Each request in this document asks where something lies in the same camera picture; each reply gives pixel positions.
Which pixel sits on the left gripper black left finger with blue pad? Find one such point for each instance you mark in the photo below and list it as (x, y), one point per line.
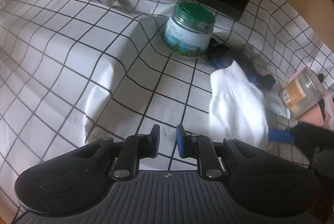
(135, 148)

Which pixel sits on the clear jar tan lid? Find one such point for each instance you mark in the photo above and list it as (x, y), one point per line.
(303, 92)

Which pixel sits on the wet wipes pack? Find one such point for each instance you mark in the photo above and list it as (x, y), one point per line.
(275, 104)

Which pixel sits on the green lid glass jar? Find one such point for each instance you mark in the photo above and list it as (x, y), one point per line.
(189, 29)

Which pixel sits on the pink storage box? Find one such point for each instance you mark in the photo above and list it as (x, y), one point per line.
(322, 113)

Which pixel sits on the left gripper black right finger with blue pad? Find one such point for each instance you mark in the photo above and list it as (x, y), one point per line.
(201, 148)

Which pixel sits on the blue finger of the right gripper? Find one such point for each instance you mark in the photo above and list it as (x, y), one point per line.
(281, 136)

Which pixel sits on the white black grid tablecloth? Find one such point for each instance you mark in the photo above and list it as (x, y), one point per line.
(80, 76)

